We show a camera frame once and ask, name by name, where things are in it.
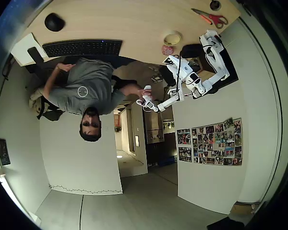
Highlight man in grey t-shirt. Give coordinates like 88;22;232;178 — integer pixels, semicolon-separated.
47;57;127;143

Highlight pink round object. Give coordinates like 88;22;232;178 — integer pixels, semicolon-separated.
161;45;176;57

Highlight black desk cable grommet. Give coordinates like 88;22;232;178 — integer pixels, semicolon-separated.
209;0;223;12

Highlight black computer mouse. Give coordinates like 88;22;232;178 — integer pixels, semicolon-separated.
44;13;66;32

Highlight large photo collage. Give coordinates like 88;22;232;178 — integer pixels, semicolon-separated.
191;117;243;167

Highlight beige jacket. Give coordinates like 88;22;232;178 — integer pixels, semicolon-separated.
28;87;50;112

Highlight red handled scissors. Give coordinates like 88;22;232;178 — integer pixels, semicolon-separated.
191;8;229;29

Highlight person's left hand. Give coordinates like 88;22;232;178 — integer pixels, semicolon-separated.
54;62;74;72

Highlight small photo sheet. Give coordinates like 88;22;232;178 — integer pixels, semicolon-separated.
178;146;192;163
177;128;192;145

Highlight blue crate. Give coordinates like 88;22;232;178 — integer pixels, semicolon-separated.
158;155;178;167

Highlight person's left forearm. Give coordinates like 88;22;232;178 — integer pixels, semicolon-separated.
42;68;63;99

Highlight white paper pad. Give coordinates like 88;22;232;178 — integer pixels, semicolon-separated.
11;33;48;67

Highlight person's right forearm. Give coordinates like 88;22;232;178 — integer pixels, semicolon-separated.
119;82;139;96

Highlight person's right hand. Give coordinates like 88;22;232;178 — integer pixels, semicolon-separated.
132;85;154;103

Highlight steel refrigerator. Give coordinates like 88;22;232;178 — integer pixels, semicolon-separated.
144;105;165;144

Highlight black keyboard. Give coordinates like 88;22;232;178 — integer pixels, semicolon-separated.
42;39;123;58

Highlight black picture frame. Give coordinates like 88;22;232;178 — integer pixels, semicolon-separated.
0;138;12;166

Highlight black backpack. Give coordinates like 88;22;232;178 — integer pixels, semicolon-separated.
36;98;65;122

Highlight white leader arm with handle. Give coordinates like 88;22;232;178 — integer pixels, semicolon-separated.
136;71;186;113

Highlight beige roll of tape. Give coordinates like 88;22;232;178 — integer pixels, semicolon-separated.
163;30;182;46

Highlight brown cardboard box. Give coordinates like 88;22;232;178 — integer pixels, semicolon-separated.
230;201;262;215

